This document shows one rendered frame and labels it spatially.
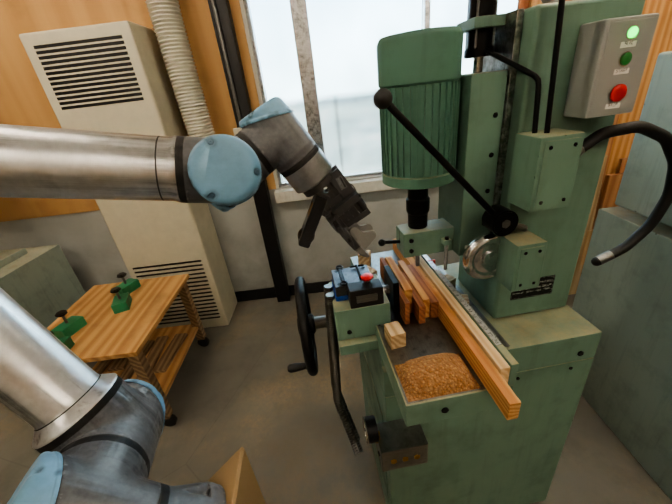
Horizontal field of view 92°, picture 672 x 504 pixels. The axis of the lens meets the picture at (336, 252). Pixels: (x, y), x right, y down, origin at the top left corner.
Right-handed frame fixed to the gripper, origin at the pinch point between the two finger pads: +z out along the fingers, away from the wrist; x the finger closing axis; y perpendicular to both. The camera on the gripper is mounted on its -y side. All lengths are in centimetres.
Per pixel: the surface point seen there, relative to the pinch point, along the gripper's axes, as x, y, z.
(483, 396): -26.6, 3.9, 25.0
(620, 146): 116, 150, 108
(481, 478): -10, -15, 88
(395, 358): -15.1, -6.9, 17.0
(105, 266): 165, -173, -27
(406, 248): 9.0, 8.8, 11.2
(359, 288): -2.7, -5.3, 5.3
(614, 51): -5, 58, -6
